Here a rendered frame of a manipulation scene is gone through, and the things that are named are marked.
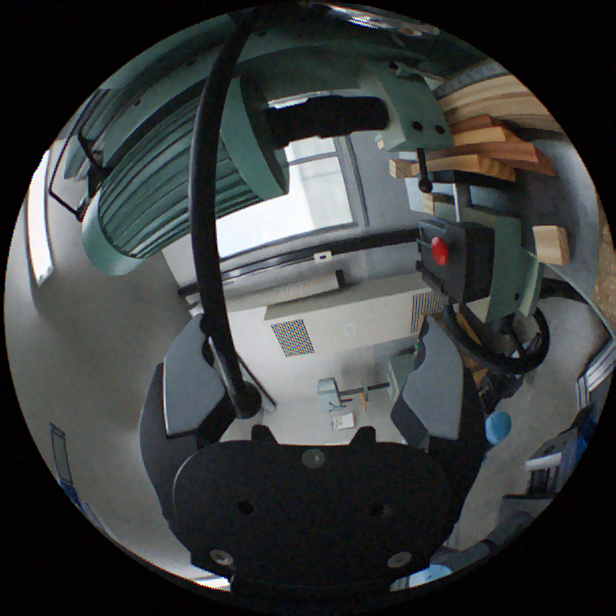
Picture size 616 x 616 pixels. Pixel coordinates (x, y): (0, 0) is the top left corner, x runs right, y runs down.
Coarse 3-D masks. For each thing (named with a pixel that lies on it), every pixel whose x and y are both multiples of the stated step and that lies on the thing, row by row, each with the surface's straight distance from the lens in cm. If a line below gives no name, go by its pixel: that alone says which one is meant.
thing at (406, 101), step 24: (360, 72) 31; (384, 72) 27; (384, 96) 25; (408, 96) 26; (432, 96) 28; (408, 120) 24; (432, 120) 26; (384, 144) 28; (408, 144) 24; (432, 144) 25
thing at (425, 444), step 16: (464, 368) 10; (464, 384) 9; (464, 400) 9; (480, 400) 9; (464, 416) 8; (480, 416) 9; (464, 432) 8; (480, 432) 8; (432, 448) 7; (448, 448) 7; (464, 448) 8; (480, 448) 8; (448, 464) 7; (464, 464) 7; (480, 464) 8; (464, 480) 7; (464, 496) 7
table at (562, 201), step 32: (512, 128) 28; (576, 160) 25; (416, 192) 52; (448, 192) 40; (480, 192) 33; (512, 192) 29; (544, 192) 26; (576, 192) 24; (544, 224) 26; (576, 224) 24; (576, 256) 24; (576, 288) 25; (608, 320) 24
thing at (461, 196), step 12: (432, 180) 27; (444, 180) 24; (456, 180) 23; (468, 180) 24; (480, 180) 25; (492, 180) 27; (456, 192) 28; (468, 192) 28; (456, 204) 28; (468, 204) 28
